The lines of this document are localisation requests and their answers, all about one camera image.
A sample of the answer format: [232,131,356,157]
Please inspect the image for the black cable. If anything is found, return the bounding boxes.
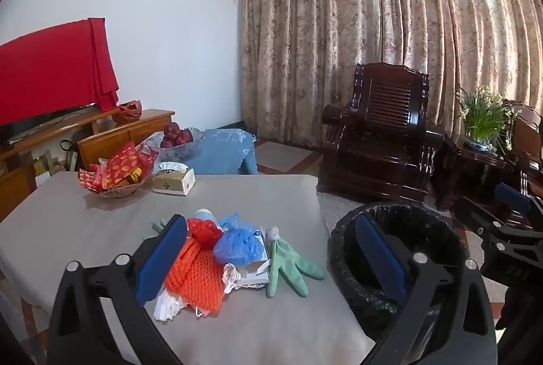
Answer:
[59,139,81,171]

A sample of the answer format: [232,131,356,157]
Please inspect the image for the blue covered stool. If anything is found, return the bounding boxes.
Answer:
[187,128,260,176]

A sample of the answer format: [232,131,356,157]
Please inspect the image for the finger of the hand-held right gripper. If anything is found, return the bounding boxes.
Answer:
[454,195,543,251]
[494,182,543,222]

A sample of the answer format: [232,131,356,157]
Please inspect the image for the glass fruit bowl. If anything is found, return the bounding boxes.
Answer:
[142,127,206,163]

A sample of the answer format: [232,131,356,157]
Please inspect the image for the glass candy bowl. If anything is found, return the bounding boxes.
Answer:
[77,168,155,199]

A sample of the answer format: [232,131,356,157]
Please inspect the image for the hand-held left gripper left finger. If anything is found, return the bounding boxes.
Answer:
[46,214,189,365]

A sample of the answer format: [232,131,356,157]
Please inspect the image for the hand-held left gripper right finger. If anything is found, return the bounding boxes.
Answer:
[354,214,499,365]

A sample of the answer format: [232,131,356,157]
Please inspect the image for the bowl of red snack packets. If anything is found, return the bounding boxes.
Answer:
[78,141,158,192]

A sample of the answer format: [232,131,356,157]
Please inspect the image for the black-lined trash bin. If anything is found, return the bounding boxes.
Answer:
[326,201,482,342]

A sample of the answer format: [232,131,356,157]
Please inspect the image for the blue plastic bag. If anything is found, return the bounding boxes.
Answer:
[212,212,269,268]

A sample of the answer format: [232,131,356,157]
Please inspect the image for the potted green plant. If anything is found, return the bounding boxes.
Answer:
[456,85,516,154]

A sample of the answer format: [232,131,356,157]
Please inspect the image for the tissue box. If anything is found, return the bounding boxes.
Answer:
[153,162,196,196]

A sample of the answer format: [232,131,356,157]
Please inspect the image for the black television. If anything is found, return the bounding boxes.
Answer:
[0,102,98,147]

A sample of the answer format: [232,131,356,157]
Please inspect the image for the dark wooden armchair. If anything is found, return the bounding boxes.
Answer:
[494,100,543,230]
[319,62,445,205]

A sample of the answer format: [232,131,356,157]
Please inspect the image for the red ornament bowl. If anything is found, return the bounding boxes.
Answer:
[111,100,143,124]

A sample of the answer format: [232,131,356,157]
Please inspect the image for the wooden television cabinet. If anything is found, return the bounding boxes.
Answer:
[0,107,175,222]

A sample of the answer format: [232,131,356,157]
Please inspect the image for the orange mesh net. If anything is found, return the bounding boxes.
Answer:
[163,238,225,315]

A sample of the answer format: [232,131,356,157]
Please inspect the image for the light blue paper cup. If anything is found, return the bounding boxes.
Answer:
[193,209,221,228]

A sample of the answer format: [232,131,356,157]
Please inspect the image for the red cloth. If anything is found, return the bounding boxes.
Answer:
[0,17,120,126]

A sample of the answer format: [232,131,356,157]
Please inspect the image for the red mesh net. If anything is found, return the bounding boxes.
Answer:
[187,217,225,251]

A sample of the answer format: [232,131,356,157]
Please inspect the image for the white tissue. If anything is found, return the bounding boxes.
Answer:
[221,263,244,294]
[153,289,196,322]

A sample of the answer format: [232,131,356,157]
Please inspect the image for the dark wooden side table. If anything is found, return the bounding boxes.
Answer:
[435,134,516,211]

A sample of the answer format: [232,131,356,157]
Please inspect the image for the patterned beige curtain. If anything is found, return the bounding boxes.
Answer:
[232,0,543,149]

